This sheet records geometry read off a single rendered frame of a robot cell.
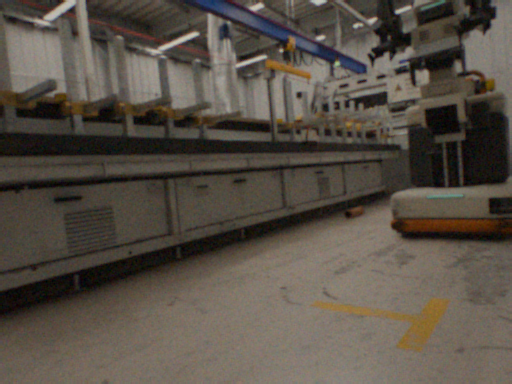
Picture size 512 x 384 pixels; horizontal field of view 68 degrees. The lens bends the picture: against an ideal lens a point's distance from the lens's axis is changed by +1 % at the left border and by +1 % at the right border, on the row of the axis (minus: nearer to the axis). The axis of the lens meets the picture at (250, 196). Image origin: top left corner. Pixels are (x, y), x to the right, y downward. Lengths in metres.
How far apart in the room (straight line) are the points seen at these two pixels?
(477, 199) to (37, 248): 2.16
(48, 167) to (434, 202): 1.94
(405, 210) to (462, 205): 0.30
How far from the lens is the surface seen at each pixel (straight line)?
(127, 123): 1.88
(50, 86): 1.46
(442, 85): 2.44
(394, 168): 5.75
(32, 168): 1.68
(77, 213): 1.99
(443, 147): 2.62
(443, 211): 2.36
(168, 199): 2.29
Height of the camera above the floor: 0.46
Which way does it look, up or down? 3 degrees down
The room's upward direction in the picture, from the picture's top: 6 degrees counter-clockwise
